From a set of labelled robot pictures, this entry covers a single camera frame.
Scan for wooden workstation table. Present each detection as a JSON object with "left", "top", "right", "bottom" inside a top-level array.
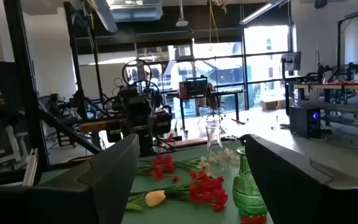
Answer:
[{"left": 293, "top": 82, "right": 358, "bottom": 150}]

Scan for yellow hanging cable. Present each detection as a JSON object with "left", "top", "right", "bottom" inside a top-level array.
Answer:
[{"left": 208, "top": 0, "right": 220, "bottom": 44}]

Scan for dark desk monitor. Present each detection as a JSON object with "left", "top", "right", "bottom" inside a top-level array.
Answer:
[{"left": 185, "top": 77, "right": 208, "bottom": 98}]

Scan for cardboard box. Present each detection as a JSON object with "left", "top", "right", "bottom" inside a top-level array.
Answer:
[{"left": 260, "top": 99, "right": 279, "bottom": 110}]

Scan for black computer tower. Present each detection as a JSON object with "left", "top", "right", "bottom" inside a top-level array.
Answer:
[{"left": 289, "top": 105, "right": 322, "bottom": 139}]

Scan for distant black robot arms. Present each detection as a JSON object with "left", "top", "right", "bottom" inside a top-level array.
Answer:
[{"left": 314, "top": 61, "right": 358, "bottom": 85}]

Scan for white artificial blossom spray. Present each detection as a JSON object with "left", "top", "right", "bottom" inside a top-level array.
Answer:
[{"left": 175, "top": 147, "right": 241, "bottom": 175}]

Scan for small wall-side monitor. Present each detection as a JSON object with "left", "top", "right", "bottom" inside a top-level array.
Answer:
[{"left": 281, "top": 51, "right": 302, "bottom": 72}]

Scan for red artificial flower bunch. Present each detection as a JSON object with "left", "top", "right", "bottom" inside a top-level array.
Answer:
[
  {"left": 137, "top": 154, "right": 177, "bottom": 182},
  {"left": 129, "top": 170, "right": 229, "bottom": 213}
]

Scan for clear glass vase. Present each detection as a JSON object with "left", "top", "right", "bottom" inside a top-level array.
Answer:
[{"left": 205, "top": 123, "right": 226, "bottom": 170}]

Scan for white pendant lamp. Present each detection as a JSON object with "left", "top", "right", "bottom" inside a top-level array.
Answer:
[{"left": 175, "top": 0, "right": 189, "bottom": 27}]

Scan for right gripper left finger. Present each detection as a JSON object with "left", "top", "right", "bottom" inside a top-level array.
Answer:
[{"left": 0, "top": 133, "right": 140, "bottom": 224}]

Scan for ceiling strip light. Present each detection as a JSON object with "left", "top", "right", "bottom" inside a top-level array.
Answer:
[{"left": 239, "top": 0, "right": 287, "bottom": 26}]

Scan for black standing desk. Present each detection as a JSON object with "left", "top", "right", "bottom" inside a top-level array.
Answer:
[{"left": 166, "top": 88, "right": 247, "bottom": 125}]

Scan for black aluminium rig frame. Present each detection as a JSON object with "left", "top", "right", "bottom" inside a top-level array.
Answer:
[{"left": 3, "top": 0, "right": 104, "bottom": 175}]

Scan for yellow artificial tulip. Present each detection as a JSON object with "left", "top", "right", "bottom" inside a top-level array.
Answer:
[{"left": 125, "top": 189, "right": 167, "bottom": 212}]

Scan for green table mat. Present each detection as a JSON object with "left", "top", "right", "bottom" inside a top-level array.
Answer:
[{"left": 37, "top": 139, "right": 275, "bottom": 224}]

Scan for office chair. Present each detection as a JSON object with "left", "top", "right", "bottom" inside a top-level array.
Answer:
[{"left": 199, "top": 82, "right": 226, "bottom": 122}]

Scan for green glass vase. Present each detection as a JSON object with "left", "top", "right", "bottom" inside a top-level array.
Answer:
[{"left": 232, "top": 146, "right": 269, "bottom": 217}]

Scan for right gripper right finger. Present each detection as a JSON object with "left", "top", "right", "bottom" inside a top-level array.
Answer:
[{"left": 239, "top": 133, "right": 358, "bottom": 224}]

